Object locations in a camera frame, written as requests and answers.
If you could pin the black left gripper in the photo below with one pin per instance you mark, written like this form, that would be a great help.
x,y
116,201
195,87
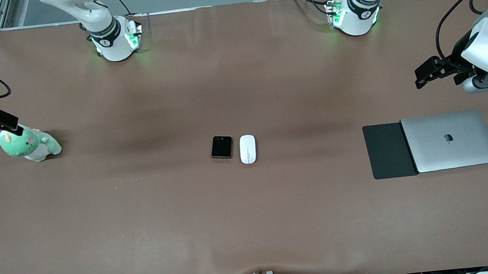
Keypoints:
x,y
457,55

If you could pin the white computer mouse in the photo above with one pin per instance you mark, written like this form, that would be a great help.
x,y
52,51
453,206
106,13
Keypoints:
x,y
248,149

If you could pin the black flip phone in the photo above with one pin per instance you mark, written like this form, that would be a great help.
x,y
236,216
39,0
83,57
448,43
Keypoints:
x,y
221,147

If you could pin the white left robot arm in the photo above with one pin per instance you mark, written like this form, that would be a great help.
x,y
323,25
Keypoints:
x,y
361,5

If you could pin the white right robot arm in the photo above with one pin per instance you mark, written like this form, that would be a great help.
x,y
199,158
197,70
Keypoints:
x,y
104,29

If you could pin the black mouse pad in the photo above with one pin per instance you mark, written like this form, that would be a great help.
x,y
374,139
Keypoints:
x,y
386,152

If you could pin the green plush dinosaur toy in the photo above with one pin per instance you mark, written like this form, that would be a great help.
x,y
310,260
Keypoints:
x,y
30,146

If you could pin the silver laptop computer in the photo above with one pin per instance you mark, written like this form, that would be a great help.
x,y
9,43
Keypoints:
x,y
450,141

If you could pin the brown table cover mat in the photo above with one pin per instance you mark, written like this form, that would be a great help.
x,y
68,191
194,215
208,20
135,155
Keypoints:
x,y
145,231

